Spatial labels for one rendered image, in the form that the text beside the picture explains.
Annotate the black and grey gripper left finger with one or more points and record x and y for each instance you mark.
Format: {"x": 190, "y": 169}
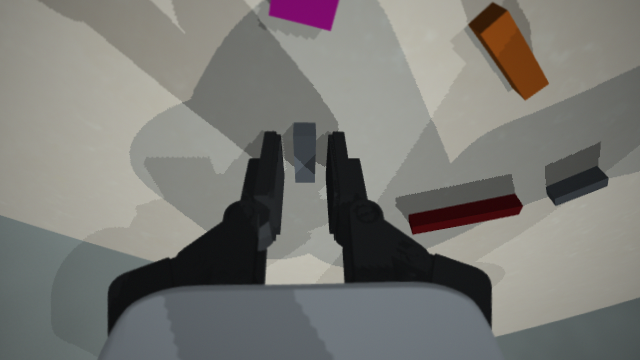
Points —
{"x": 229, "y": 249}

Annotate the grey rectangular block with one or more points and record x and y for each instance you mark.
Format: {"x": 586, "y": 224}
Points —
{"x": 577, "y": 185}
{"x": 304, "y": 142}

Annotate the dark red rod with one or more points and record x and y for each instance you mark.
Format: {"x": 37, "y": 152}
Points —
{"x": 465, "y": 214}

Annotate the orange-brown rectangular block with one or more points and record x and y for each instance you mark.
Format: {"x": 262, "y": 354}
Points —
{"x": 500, "y": 36}

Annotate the magenta rectangular block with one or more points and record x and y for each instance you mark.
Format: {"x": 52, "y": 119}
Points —
{"x": 316, "y": 13}

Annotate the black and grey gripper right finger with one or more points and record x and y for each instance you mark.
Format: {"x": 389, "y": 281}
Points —
{"x": 373, "y": 249}

